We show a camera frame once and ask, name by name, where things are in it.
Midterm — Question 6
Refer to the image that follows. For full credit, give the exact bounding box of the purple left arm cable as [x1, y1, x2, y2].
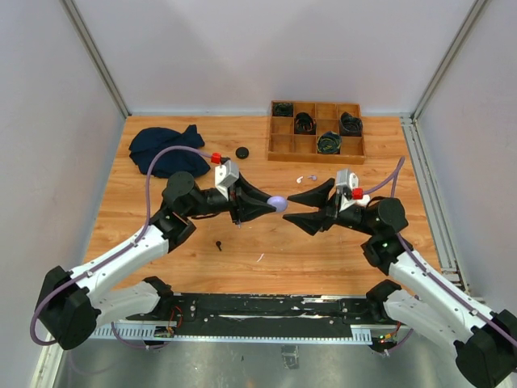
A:
[30, 145, 215, 351]

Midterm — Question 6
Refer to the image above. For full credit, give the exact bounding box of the aluminium frame rail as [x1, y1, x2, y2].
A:
[400, 0, 490, 294]
[60, 0, 132, 119]

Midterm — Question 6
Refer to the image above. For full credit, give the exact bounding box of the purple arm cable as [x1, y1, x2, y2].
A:
[30, 145, 215, 351]
[361, 155, 517, 344]

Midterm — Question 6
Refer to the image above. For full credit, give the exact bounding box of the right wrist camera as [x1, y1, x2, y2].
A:
[335, 169, 359, 200]

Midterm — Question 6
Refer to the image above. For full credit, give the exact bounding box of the rolled blue yellow tie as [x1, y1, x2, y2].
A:
[316, 131, 342, 154]

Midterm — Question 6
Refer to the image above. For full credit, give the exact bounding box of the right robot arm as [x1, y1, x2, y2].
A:
[284, 179, 516, 387]

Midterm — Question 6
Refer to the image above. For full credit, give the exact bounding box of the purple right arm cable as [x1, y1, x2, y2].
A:
[361, 155, 517, 344]

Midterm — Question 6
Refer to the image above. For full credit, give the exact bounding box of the purple round charging case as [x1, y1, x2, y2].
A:
[267, 196, 288, 213]

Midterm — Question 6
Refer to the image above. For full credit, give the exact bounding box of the aluminium frame rail left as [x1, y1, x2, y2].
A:
[60, 0, 132, 119]

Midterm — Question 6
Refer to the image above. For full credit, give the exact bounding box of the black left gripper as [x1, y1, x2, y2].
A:
[185, 171, 276, 225]

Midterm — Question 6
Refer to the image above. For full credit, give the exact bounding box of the rolled dark tie back-left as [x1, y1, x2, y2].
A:
[271, 102, 293, 117]

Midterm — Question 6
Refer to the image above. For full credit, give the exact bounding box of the rolled dark tie right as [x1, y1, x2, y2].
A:
[338, 112, 363, 137]

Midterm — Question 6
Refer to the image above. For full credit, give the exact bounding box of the dark blue cloth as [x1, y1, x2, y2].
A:
[128, 124, 211, 179]

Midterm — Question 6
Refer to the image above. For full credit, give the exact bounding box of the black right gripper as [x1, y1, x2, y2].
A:
[283, 178, 378, 236]

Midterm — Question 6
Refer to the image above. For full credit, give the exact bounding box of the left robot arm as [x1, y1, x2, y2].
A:
[32, 166, 276, 350]

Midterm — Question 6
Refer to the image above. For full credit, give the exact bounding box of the black round charging case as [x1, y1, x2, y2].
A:
[235, 146, 250, 159]

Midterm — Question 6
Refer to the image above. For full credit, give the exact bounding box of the aluminium frame rail right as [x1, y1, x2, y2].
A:
[400, 0, 490, 294]

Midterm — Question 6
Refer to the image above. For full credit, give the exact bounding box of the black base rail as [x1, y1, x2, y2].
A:
[127, 293, 395, 339]

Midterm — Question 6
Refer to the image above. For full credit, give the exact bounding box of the wooden divided tray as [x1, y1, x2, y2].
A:
[267, 100, 366, 165]

